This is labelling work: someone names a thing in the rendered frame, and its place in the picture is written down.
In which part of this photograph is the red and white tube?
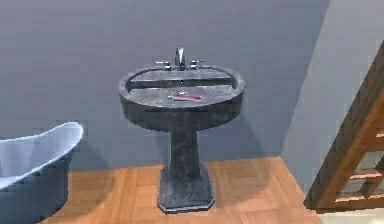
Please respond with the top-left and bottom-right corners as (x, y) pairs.
(167, 90), (203, 102)

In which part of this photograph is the chrome sink faucet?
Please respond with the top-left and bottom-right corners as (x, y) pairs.
(155, 46), (205, 72)

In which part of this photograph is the brown wooden shelf rack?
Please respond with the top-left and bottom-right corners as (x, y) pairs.
(303, 41), (384, 211)

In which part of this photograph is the grey bathtub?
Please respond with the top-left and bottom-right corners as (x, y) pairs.
(0, 121), (85, 224)

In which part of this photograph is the dark grey pedestal sink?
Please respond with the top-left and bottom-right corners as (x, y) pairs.
(117, 64), (246, 214)

